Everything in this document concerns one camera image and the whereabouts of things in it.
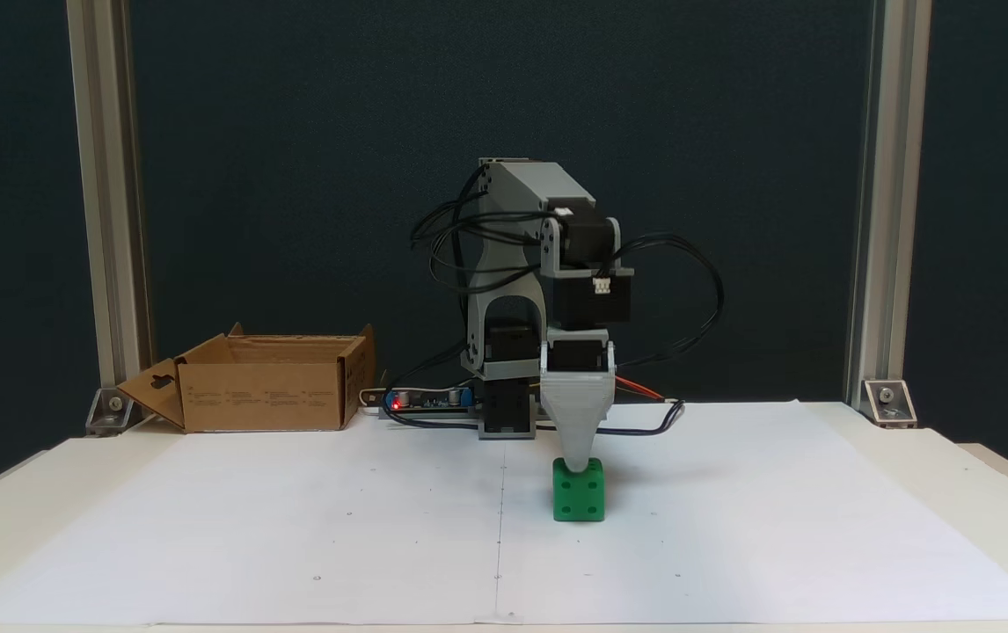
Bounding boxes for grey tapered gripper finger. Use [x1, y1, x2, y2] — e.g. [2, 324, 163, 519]
[542, 376, 616, 464]

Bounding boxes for green dice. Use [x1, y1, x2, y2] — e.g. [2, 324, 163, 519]
[552, 456, 606, 523]

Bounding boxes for blue circuit board, red LED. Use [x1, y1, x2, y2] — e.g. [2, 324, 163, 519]
[381, 385, 478, 414]

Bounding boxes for large white paper sheet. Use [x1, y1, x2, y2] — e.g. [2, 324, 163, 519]
[0, 400, 1008, 627]

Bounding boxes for brown cardboard box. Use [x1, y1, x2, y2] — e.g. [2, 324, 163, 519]
[117, 324, 377, 433]

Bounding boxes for black cable with orange wires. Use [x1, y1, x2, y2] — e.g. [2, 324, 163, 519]
[381, 376, 688, 436]

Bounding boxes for black cable from blue board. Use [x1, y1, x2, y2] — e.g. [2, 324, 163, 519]
[381, 338, 474, 405]

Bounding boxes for black cable to gripper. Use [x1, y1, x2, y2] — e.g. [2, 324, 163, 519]
[610, 231, 727, 370]

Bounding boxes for black looping servo cable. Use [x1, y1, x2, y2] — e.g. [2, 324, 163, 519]
[411, 167, 558, 295]

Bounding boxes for aluminium corner bracket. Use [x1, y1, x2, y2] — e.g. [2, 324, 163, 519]
[86, 387, 134, 436]
[862, 380, 918, 430]

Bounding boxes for aluminium frame post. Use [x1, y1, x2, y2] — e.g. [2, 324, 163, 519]
[845, 0, 933, 405]
[64, 0, 156, 392]

